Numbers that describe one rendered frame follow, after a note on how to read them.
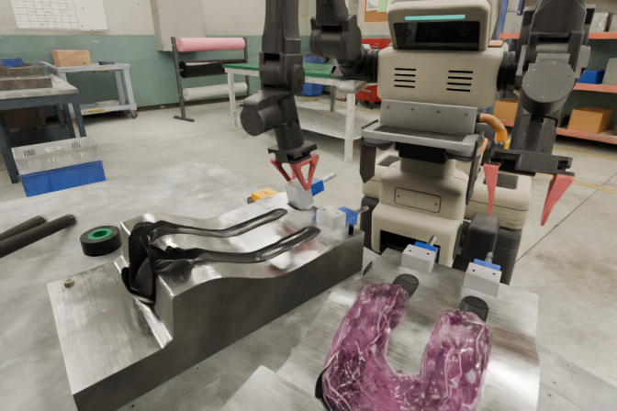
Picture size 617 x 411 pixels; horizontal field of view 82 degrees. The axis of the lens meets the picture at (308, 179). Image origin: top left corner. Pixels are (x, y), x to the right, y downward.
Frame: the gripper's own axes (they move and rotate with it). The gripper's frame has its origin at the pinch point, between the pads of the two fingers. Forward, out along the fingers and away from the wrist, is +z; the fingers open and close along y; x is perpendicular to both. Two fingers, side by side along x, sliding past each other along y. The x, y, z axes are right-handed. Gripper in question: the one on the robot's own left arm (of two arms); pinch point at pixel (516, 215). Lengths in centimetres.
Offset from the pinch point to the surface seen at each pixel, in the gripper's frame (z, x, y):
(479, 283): 11.9, 3.8, -2.9
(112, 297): 27, -24, -53
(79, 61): -103, 220, -565
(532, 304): 13.0, 5.4, 4.9
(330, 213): 6.9, 3.3, -31.4
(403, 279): 14.8, 2.2, -14.5
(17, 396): 38, -35, -53
